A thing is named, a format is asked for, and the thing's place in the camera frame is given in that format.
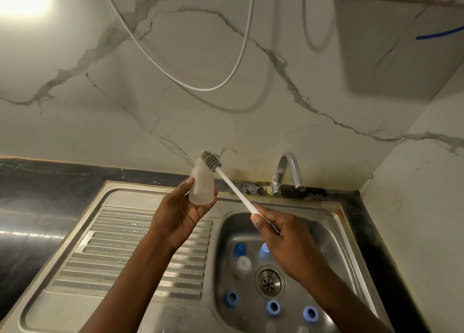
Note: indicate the blue bottle cap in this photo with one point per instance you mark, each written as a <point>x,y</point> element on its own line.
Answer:
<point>264,251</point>
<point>239,250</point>

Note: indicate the blue tube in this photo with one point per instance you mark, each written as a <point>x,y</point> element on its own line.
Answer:
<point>438,34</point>

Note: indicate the stainless steel sink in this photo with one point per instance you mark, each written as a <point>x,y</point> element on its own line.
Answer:
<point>119,256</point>

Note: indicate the person's right hand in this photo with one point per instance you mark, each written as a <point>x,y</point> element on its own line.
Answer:
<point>290,244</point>

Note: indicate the person's right thumb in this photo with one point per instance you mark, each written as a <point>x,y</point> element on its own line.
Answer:
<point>261,229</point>

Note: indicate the white bottle nipple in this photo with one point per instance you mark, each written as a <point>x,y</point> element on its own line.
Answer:
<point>243,267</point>

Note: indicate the person's left thumb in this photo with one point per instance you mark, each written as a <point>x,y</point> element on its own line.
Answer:
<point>180,190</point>

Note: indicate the person's left forearm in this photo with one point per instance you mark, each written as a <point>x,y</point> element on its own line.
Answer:
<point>137,285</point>

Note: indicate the metal sink drain strainer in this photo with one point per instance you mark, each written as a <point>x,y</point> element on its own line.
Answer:
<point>269,282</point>

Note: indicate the person's right forearm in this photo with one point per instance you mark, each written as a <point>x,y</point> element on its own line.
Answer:
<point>344,303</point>

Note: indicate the chrome faucet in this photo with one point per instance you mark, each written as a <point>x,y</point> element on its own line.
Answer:
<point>288,173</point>

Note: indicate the clear plastic bottle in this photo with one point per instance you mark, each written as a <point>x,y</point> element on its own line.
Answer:
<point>202,186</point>

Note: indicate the person's left hand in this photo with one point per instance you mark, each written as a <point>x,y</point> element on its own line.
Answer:
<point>174,216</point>

